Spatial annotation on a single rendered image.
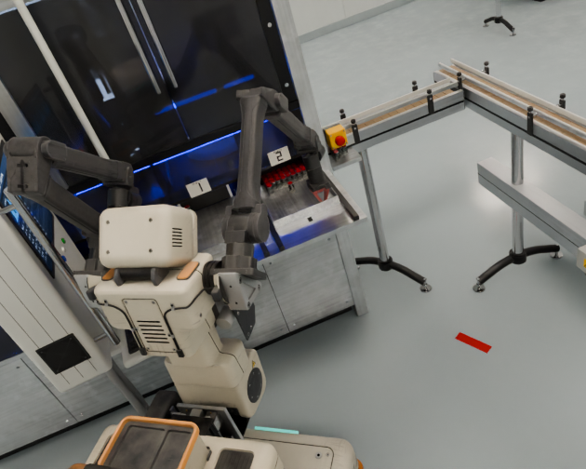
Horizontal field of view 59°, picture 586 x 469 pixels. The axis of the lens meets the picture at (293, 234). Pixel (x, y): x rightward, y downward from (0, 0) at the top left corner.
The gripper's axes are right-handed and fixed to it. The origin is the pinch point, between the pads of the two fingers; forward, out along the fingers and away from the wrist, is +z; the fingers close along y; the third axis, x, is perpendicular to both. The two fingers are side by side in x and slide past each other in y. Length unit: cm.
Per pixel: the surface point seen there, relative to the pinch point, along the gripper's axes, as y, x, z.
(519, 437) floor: -45, -37, 100
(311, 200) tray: 8.0, 3.1, 0.4
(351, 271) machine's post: 36, -10, 53
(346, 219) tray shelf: -11.1, -4.0, 4.2
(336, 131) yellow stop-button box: 21.8, -17.0, -17.8
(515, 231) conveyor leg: 20, -87, 57
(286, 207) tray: 10.0, 12.6, 0.2
